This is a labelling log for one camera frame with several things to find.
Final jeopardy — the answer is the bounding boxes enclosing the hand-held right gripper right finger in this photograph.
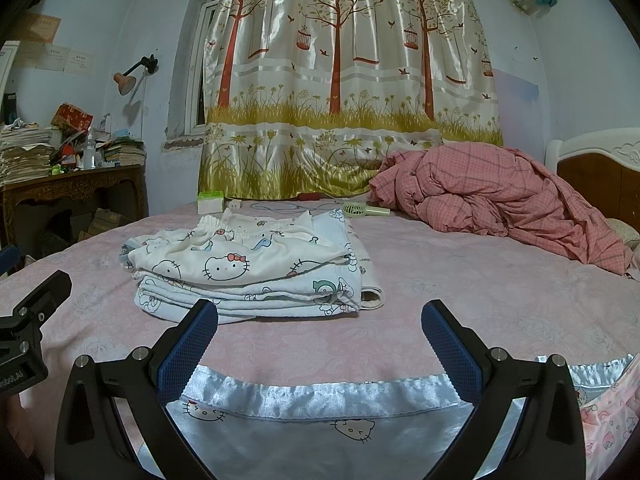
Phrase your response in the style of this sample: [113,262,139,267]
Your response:
[421,299,587,480]

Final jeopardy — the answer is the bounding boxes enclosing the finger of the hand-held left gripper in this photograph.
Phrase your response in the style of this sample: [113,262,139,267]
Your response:
[0,245,23,278]
[0,270,73,368]

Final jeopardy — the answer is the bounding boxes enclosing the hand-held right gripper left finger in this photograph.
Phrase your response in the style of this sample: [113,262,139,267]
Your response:
[54,298,236,480]

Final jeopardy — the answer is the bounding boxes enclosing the folded white cartoon print pants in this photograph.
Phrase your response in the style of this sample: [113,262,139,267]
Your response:
[132,225,387,324]

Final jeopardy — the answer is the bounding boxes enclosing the pink print pants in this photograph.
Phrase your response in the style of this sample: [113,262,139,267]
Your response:
[577,360,640,480]

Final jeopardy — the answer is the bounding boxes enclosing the pink bed sheet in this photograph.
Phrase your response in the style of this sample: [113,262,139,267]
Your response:
[0,195,640,480]

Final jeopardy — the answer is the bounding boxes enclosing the dark wooden desk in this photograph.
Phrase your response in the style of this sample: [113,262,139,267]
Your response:
[0,164,148,261]

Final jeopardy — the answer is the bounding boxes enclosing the stack of papers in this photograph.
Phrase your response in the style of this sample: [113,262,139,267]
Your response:
[0,122,63,186]

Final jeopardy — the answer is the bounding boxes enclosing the green and white box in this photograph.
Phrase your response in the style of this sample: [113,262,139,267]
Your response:
[196,191,224,216]

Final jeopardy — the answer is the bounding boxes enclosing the red cardboard box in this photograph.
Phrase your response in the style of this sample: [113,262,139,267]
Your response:
[51,103,94,133]

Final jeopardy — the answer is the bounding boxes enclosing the stack of books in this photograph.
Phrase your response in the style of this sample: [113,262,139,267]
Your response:
[102,127,147,166]

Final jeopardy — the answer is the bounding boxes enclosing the pink plaid quilt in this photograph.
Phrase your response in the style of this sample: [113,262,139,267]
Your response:
[369,142,635,277]

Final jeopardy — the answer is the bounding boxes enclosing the green hand fan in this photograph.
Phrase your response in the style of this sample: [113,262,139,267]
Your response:
[342,201,392,219]

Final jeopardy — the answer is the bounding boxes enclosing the cream pillow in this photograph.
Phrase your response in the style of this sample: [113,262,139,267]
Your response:
[605,217,640,253]

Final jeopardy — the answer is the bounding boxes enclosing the tree print curtain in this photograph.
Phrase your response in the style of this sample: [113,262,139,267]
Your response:
[197,0,505,200]

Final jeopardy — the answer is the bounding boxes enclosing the white wall paper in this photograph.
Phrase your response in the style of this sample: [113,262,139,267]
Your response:
[37,45,70,72]
[67,50,95,77]

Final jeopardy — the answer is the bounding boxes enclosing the pink wall lamp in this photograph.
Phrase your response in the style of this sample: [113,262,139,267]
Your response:
[112,54,160,96]

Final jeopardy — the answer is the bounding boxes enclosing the wooden headboard with white frame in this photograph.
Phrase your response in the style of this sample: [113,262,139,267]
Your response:
[544,127,640,231]

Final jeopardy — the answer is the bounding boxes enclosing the brown wall paper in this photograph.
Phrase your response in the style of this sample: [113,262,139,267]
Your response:
[22,12,62,43]

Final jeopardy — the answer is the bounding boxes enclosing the white window frame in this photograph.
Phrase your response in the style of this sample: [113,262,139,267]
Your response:
[185,0,241,136]

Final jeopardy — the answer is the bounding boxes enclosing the pale blue wall sheet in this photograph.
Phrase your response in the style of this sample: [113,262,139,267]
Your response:
[492,71,543,148]

